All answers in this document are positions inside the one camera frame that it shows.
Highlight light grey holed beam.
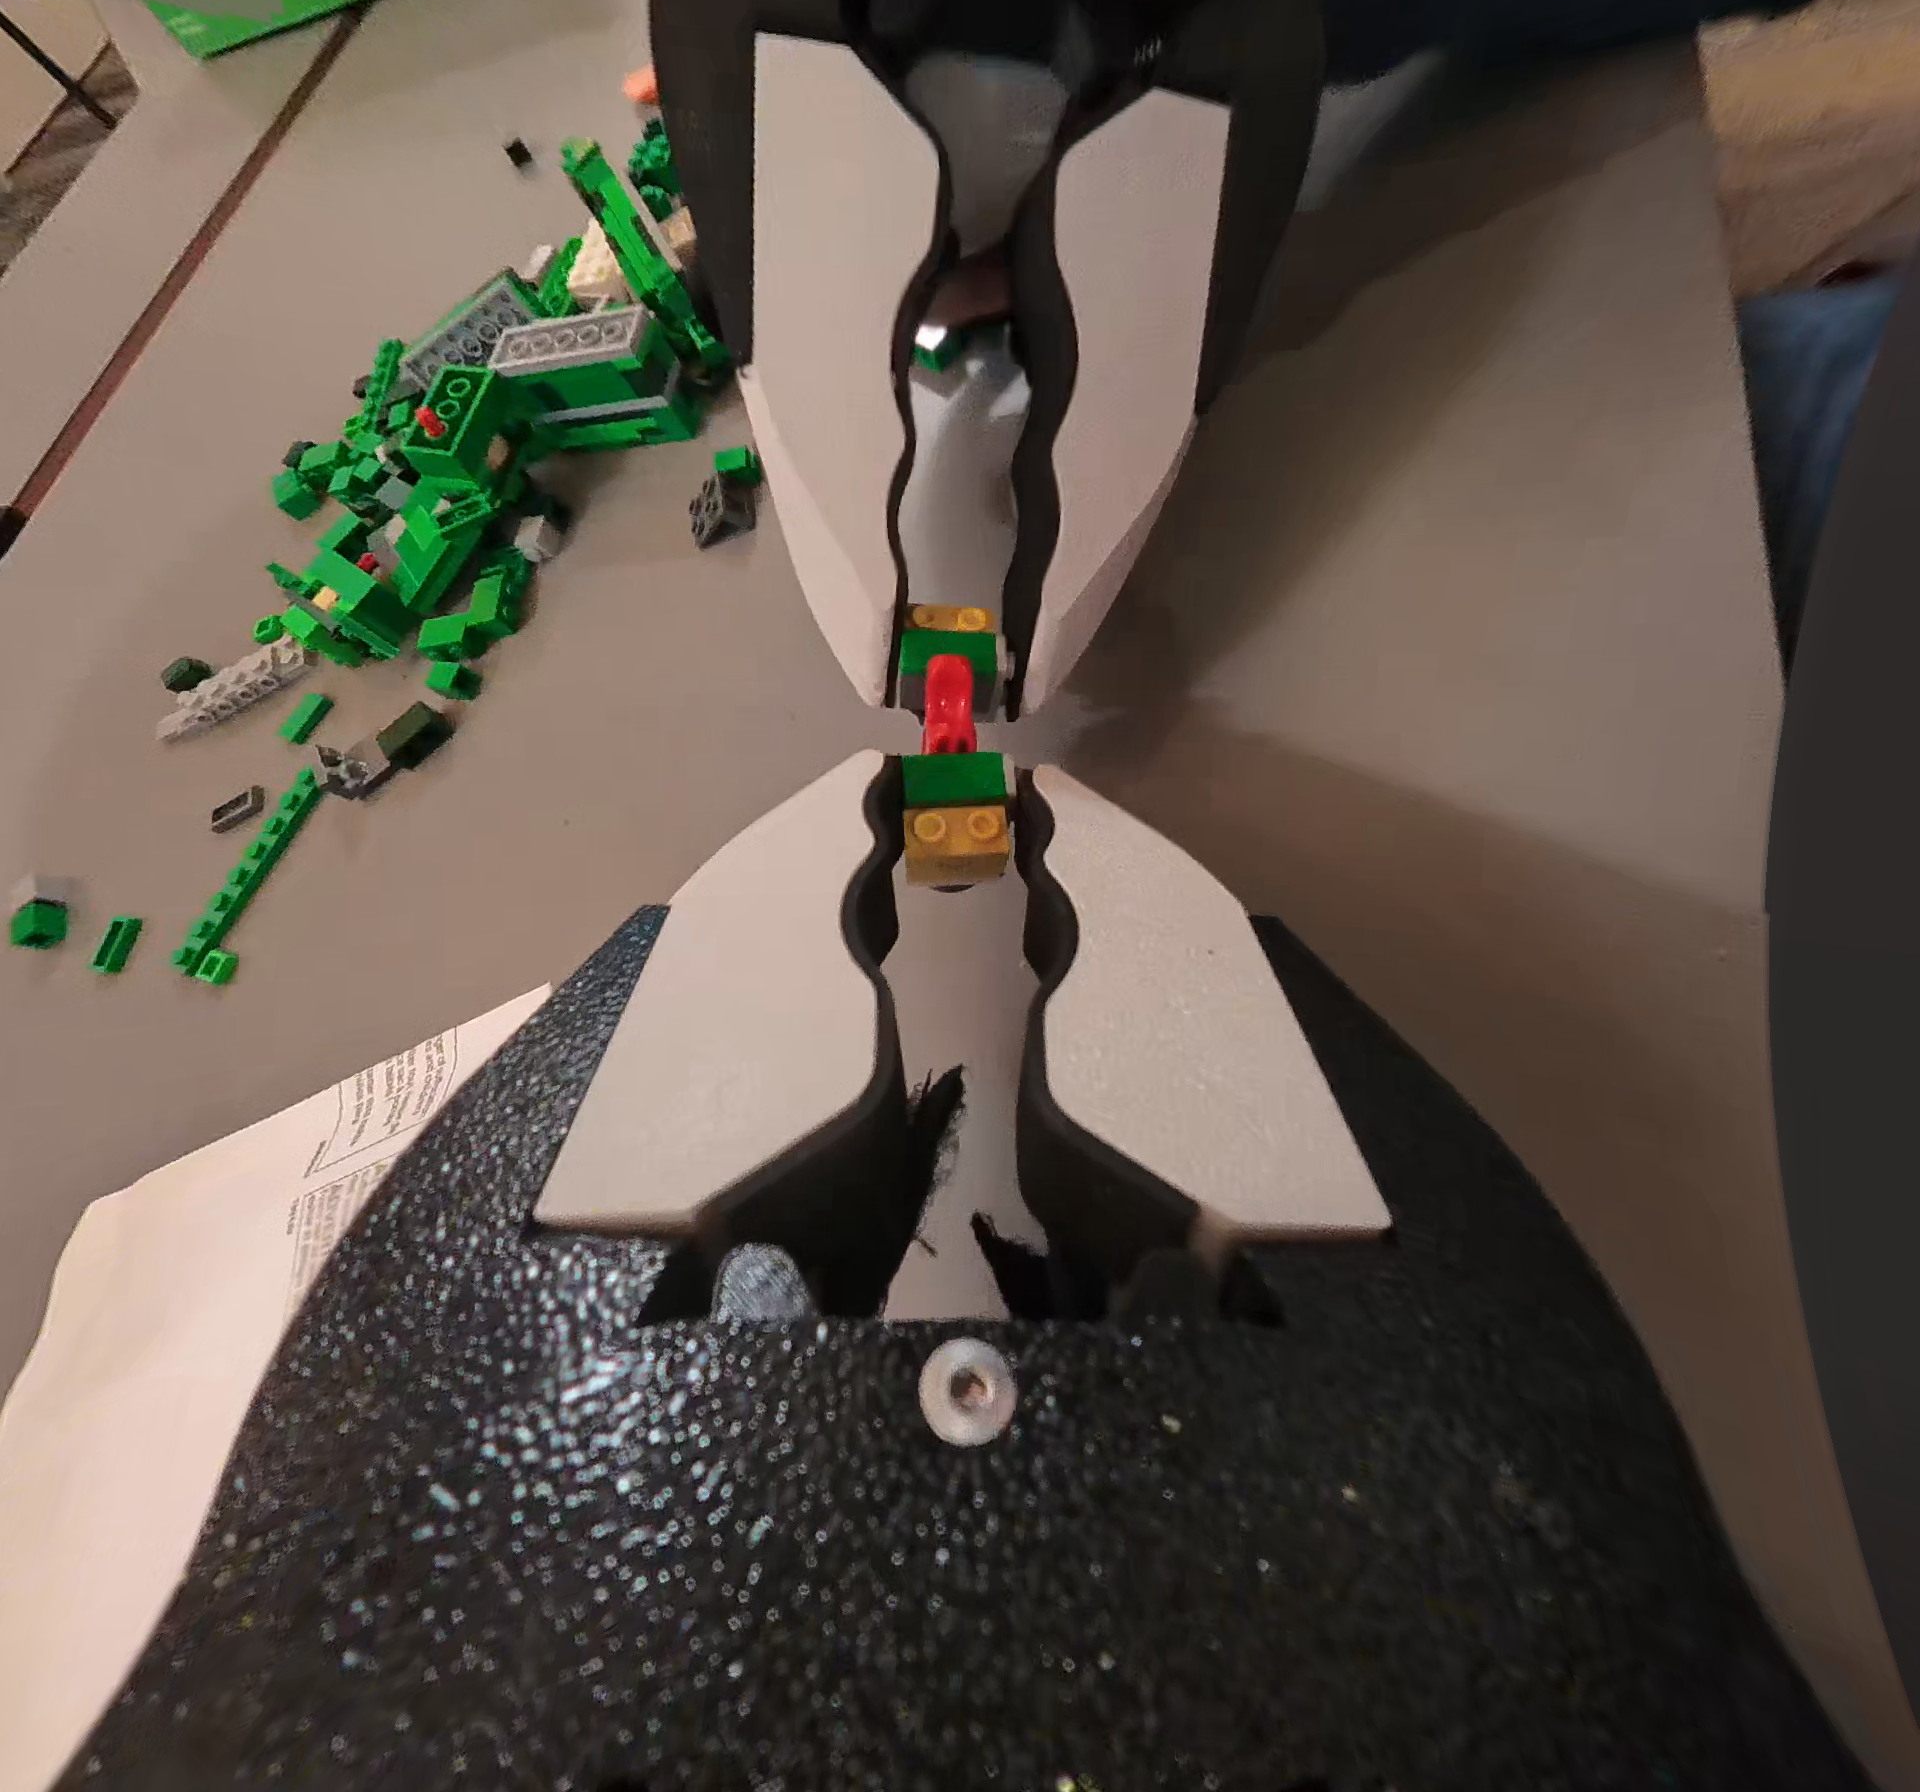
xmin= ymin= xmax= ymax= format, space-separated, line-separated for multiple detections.
xmin=156 ymin=637 xmax=311 ymax=747

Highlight pile of green bricks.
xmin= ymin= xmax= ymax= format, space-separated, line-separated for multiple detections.
xmin=158 ymin=128 xmax=771 ymax=804

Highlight green and yellow brick assembly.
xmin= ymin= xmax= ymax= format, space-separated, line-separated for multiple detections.
xmin=894 ymin=600 xmax=1010 ymax=714
xmin=897 ymin=752 xmax=1025 ymax=896

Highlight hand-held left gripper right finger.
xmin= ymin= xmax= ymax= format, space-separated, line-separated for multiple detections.
xmin=1020 ymin=768 xmax=1397 ymax=1252

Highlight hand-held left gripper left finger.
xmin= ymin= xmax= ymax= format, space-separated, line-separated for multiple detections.
xmin=529 ymin=749 xmax=921 ymax=1246

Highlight long green studded plate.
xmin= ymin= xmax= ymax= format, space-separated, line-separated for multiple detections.
xmin=170 ymin=768 xmax=326 ymax=987

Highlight person's blue trousers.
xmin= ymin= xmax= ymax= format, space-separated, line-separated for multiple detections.
xmin=1736 ymin=274 xmax=1868 ymax=661

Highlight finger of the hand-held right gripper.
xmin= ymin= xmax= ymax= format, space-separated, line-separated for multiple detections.
xmin=741 ymin=28 xmax=965 ymax=708
xmin=1008 ymin=78 xmax=1243 ymax=725

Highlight white printed instruction sheet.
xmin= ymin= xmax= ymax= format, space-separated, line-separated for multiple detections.
xmin=0 ymin=982 xmax=559 ymax=1792

